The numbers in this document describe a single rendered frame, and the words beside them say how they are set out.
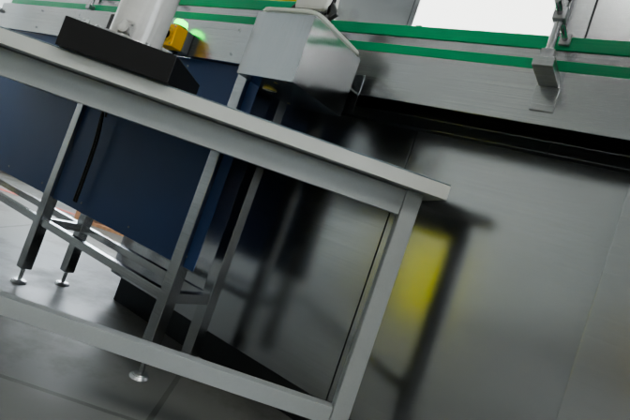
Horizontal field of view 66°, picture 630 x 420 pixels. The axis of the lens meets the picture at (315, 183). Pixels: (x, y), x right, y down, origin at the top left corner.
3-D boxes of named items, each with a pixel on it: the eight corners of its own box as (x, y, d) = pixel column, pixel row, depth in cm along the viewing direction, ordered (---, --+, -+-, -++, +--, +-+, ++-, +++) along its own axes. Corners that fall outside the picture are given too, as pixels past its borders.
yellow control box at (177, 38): (187, 56, 153) (194, 35, 154) (168, 46, 147) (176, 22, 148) (172, 54, 157) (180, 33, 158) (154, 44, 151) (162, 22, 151)
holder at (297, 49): (350, 124, 128) (369, 68, 128) (292, 82, 105) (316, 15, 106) (299, 112, 137) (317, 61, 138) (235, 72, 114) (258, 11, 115)
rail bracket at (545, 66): (553, 115, 104) (585, 18, 105) (543, 84, 90) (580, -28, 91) (530, 112, 106) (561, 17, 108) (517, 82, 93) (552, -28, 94)
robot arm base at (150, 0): (155, 50, 105) (186, -28, 106) (73, 21, 106) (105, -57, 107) (180, 75, 124) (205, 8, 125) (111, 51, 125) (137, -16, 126)
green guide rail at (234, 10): (295, 30, 136) (305, 3, 136) (293, 28, 135) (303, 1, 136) (13, 4, 234) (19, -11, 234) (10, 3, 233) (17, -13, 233)
